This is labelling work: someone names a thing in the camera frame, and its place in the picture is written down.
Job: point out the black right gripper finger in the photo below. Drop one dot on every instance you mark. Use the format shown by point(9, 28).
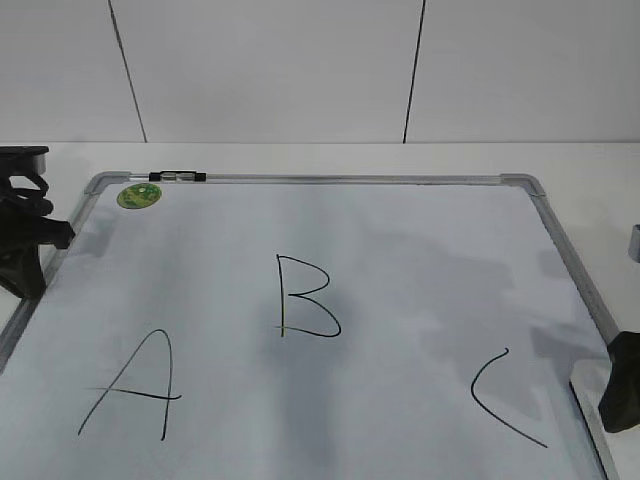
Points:
point(619, 405)

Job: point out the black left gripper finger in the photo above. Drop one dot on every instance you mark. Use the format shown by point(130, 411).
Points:
point(21, 272)

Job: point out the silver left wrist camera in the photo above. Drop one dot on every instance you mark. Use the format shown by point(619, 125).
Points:
point(22, 160)

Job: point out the black clear marker pen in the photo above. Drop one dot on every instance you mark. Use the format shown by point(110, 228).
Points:
point(177, 176)

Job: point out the green round magnet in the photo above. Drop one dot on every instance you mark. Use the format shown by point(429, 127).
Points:
point(139, 196)

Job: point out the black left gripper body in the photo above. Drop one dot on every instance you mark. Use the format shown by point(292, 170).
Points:
point(25, 210)

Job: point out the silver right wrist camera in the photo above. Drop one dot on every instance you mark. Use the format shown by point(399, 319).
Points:
point(634, 244)

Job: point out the whiteboard with aluminium frame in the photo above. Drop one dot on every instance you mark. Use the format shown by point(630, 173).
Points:
point(265, 327)

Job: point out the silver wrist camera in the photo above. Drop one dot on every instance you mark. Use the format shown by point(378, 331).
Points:
point(634, 244)
point(22, 160)

